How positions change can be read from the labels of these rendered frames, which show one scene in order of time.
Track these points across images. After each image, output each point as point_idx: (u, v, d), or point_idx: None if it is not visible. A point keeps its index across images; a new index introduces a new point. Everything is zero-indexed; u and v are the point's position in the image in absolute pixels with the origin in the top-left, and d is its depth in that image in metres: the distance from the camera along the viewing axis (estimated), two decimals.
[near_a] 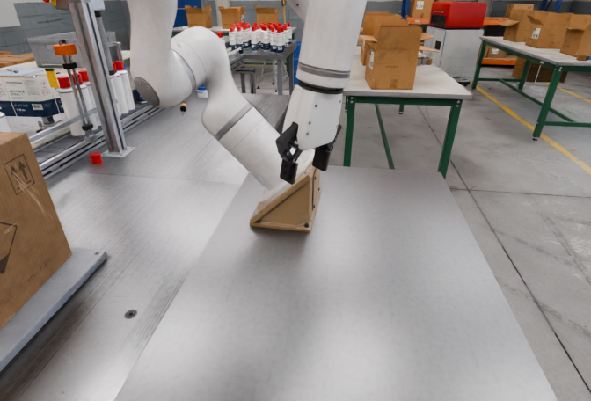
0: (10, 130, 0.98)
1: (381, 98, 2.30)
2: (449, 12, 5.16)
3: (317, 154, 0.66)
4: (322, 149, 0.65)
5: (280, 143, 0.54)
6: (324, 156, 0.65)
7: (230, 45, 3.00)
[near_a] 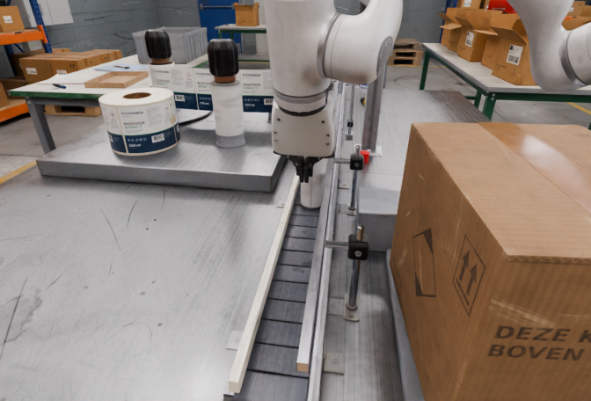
0: None
1: (525, 95, 2.20)
2: (514, 9, 5.05)
3: (305, 164, 0.63)
4: (305, 161, 0.62)
5: (273, 153, 0.61)
6: (304, 169, 0.62)
7: None
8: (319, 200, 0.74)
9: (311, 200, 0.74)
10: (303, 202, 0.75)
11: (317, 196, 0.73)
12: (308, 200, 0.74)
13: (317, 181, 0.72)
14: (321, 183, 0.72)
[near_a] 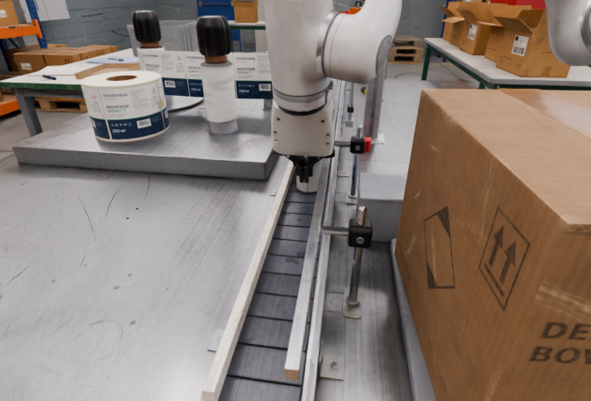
0: None
1: (530, 87, 2.13)
2: (516, 4, 4.98)
3: (305, 164, 0.63)
4: (305, 161, 0.62)
5: (273, 153, 0.61)
6: (304, 169, 0.62)
7: None
8: (317, 184, 0.68)
9: (309, 184, 0.67)
10: (300, 186, 0.69)
11: (315, 179, 0.67)
12: (304, 183, 0.68)
13: (315, 163, 0.65)
14: (319, 164, 0.66)
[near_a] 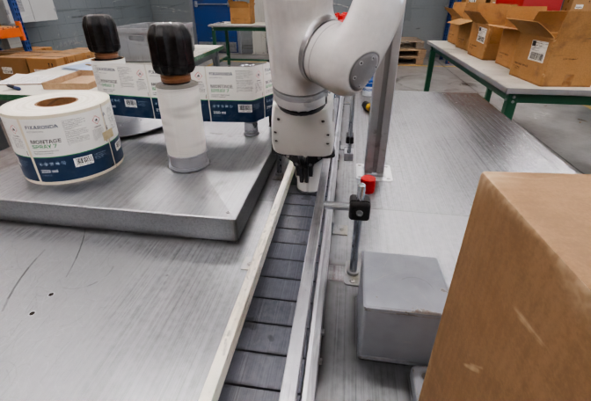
0: None
1: (550, 98, 1.92)
2: (523, 4, 4.78)
3: (305, 164, 0.63)
4: (305, 161, 0.62)
5: (273, 153, 0.61)
6: (304, 169, 0.62)
7: None
8: (317, 184, 0.68)
9: (309, 184, 0.67)
10: (300, 186, 0.69)
11: (315, 179, 0.67)
12: (304, 183, 0.68)
13: (315, 163, 0.65)
14: (319, 164, 0.66)
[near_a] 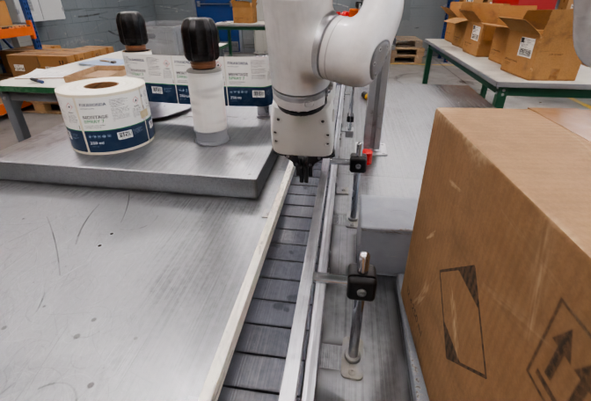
0: None
1: (537, 91, 2.05)
2: (519, 4, 4.91)
3: (305, 164, 0.63)
4: (305, 161, 0.62)
5: (273, 153, 0.61)
6: (304, 169, 0.62)
7: None
8: None
9: None
10: None
11: None
12: None
13: None
14: None
